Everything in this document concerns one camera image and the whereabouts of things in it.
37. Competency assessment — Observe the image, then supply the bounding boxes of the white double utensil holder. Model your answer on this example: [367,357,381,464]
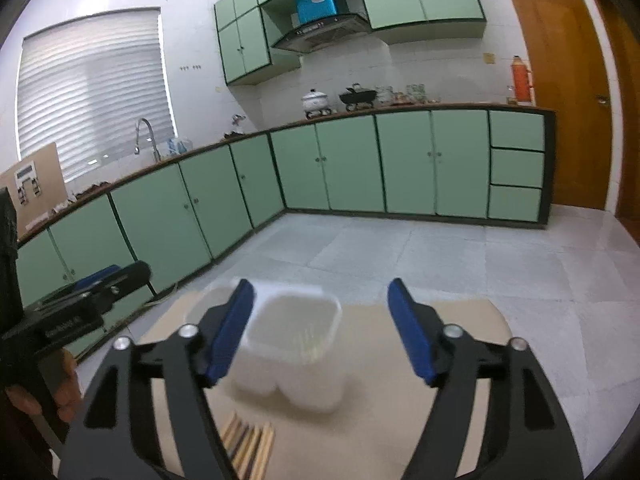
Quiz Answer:
[186,280,346,413]

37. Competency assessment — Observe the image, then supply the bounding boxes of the green corner wall cabinet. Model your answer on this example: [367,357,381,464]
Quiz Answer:
[214,0,303,87]

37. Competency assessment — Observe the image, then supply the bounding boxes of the white cooking pot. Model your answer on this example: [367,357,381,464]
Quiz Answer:
[301,88,331,112]

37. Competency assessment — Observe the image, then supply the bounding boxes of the green stove-side base cabinets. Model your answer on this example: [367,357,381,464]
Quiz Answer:
[270,107,491,220]

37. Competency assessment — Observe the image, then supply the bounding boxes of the green drawer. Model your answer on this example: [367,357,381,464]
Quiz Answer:
[490,149,545,188]
[489,110,546,152]
[487,186,543,222]

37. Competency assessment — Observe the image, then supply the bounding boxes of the black chopstick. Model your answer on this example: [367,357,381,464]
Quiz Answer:
[239,421,263,478]
[232,419,256,471]

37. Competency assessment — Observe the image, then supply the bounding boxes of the steel kitchen faucet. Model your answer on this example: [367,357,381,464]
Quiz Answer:
[134,118,162,163]

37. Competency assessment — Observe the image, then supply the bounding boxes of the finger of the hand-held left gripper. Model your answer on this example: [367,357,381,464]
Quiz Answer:
[97,261,152,312]
[55,265,122,297]

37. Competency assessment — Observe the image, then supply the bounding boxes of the group of glass jars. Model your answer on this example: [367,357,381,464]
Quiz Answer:
[377,84,431,106]

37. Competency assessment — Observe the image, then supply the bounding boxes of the wooden door with handle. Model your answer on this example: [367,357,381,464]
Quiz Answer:
[501,0,613,211]

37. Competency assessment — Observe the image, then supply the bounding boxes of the black range hood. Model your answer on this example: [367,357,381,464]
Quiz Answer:
[272,12,372,55]

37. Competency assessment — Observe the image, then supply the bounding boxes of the white window blind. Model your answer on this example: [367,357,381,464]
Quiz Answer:
[16,8,176,183]

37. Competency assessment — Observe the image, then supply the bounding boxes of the red thermos flask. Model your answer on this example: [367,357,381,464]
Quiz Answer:
[511,55,533,103]

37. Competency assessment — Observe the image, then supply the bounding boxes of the person's left hand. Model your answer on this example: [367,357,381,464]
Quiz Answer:
[0,347,83,426]

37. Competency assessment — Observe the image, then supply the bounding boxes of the blue box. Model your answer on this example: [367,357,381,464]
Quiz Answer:
[295,0,341,25]

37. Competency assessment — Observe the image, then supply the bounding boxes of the cardboard box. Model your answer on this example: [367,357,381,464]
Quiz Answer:
[0,142,68,233]

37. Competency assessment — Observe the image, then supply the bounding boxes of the black wok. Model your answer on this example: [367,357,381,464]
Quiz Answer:
[339,83,378,111]

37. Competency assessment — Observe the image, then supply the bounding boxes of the green sink-side base cabinets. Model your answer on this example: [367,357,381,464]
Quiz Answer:
[15,130,286,361]

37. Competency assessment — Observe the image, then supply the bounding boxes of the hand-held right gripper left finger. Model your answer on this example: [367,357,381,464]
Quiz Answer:
[59,278,258,480]

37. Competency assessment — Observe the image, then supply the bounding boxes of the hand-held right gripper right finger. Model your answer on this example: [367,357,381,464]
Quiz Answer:
[387,277,586,480]

